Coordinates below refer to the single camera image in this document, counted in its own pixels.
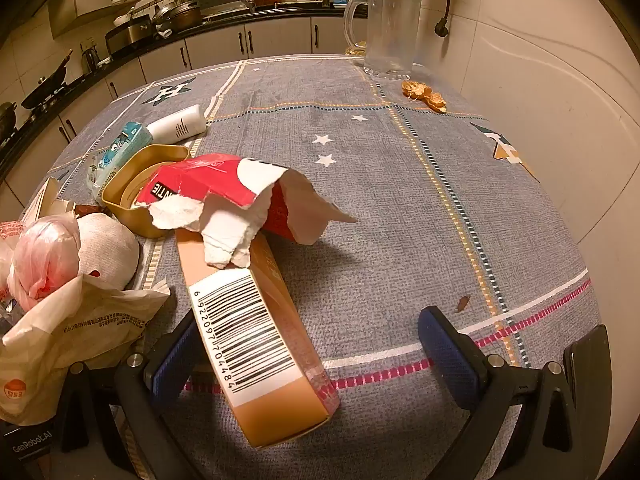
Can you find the white tube bottle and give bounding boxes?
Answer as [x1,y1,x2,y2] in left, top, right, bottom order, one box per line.
[146,105,208,145]

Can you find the stacked metal pots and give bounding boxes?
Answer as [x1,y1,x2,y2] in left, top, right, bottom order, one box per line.
[150,0,203,31]

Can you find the yellow tape roll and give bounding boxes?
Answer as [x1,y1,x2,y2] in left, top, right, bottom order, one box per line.
[101,144,191,238]

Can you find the black wok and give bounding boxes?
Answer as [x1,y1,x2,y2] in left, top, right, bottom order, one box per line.
[20,50,73,111]

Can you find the small orange candy wrapper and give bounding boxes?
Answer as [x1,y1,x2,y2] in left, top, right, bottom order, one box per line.
[401,80,448,113]

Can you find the clear glass mug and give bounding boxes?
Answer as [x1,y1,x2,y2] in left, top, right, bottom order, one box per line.
[343,0,423,80]

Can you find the steel cooker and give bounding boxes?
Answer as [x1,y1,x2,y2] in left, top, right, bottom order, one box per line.
[105,17,153,56]

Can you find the pink plastic bag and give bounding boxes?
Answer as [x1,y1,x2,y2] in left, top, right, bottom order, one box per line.
[0,212,83,311]

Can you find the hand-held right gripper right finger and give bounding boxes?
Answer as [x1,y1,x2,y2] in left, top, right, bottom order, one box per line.
[418,306,628,480]

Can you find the white paper scraps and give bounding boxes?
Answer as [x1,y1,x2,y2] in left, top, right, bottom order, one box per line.
[22,176,76,221]

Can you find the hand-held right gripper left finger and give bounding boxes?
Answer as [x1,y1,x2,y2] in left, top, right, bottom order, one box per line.
[62,319,201,480]

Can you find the grey printed tablecloth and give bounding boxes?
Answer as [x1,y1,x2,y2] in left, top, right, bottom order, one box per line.
[22,55,603,480]

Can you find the torn red carton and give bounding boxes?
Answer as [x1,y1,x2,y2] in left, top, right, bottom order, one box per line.
[134,152,359,268]

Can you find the blue tissue packet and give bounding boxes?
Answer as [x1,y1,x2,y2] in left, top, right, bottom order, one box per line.
[87,121,156,201]

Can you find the orange cardboard box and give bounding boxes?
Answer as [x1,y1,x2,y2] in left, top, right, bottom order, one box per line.
[176,227,342,450]

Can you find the dark frying pan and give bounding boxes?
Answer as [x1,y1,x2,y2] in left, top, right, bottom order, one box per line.
[0,102,18,143]

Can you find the beige paper bag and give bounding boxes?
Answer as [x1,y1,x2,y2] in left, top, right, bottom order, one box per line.
[0,275,172,426]

